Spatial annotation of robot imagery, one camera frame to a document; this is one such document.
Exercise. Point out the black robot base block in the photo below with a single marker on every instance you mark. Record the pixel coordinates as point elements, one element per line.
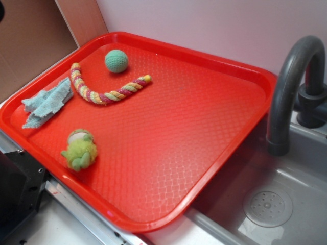
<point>22,183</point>

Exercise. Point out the green dimpled ball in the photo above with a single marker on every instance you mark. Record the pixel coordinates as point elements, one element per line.
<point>116,61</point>

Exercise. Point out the red plastic tray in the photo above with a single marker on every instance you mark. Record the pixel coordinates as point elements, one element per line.
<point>158,148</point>

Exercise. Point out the green plush frog toy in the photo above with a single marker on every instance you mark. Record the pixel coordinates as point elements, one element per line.
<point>81,151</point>

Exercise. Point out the light blue cloth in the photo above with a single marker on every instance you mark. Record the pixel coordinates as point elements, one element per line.
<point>46,104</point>

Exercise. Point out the grey plastic sink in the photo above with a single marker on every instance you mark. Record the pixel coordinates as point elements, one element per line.
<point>257,198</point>

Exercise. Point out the grey curved faucet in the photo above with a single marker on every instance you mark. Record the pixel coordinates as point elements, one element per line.
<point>300,87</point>

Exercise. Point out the brown cardboard panel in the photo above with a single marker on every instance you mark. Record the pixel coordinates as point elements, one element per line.
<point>34,36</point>

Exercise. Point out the pink yellow rope toy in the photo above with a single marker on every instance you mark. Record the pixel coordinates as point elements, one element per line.
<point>108,97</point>

